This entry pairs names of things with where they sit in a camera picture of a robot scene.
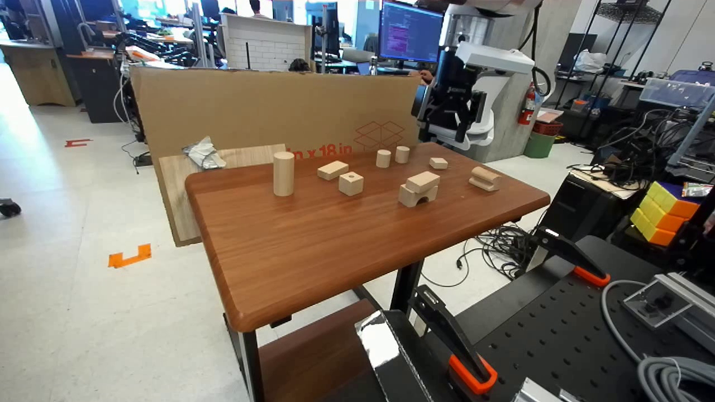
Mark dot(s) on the small black floor object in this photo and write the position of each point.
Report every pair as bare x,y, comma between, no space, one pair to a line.
10,209

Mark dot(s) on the small wooden cylinder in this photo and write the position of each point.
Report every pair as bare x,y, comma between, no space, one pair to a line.
383,156
404,154

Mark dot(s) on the computer monitor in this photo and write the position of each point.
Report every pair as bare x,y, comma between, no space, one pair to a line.
409,33

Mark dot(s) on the tall wooden cylinder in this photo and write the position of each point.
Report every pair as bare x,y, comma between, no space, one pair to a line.
282,174

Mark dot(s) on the small wooden block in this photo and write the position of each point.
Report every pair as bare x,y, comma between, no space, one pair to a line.
438,163

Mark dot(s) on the crumpled white cloth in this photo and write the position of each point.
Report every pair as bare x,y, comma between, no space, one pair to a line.
201,152

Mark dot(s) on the wooden arch block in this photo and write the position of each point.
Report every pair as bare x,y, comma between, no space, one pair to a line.
408,199

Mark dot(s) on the black orange clamp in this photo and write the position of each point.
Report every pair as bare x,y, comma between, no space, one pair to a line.
570,253
459,349

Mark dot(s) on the green bin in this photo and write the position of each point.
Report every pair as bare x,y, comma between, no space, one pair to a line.
540,146

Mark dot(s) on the flat wooden block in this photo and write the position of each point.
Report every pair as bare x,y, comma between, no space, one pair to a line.
331,170

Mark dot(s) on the yellow orange cube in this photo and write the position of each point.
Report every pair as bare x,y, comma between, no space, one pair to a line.
661,215

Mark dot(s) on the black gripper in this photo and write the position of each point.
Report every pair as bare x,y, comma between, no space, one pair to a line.
454,85

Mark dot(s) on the flat wooden plate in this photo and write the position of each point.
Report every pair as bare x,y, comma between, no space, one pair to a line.
478,185
486,174

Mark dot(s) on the white panel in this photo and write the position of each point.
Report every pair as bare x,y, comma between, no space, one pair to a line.
266,46

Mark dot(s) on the wooden plate on arch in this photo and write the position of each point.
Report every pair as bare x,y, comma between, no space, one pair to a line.
424,181

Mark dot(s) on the black cabinet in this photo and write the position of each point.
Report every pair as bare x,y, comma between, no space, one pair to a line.
583,209

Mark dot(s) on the red fire extinguisher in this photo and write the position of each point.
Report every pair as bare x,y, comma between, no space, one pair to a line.
529,108

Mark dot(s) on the plywood board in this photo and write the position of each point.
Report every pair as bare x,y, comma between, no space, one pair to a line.
173,202

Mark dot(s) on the wooden cube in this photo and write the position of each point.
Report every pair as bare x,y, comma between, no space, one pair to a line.
352,183

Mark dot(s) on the black perforated breadboard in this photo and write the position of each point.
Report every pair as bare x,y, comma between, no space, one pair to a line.
551,336

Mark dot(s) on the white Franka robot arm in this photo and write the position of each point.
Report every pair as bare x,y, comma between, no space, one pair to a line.
494,58

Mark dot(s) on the black table leg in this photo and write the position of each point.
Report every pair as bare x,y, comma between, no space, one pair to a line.
250,364

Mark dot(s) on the silver metal box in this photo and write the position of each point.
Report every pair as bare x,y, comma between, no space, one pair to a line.
672,298

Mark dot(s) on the large cardboard box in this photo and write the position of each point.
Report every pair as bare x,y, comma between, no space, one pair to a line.
261,108

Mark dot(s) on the light wooden cabinet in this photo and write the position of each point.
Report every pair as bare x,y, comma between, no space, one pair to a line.
37,74

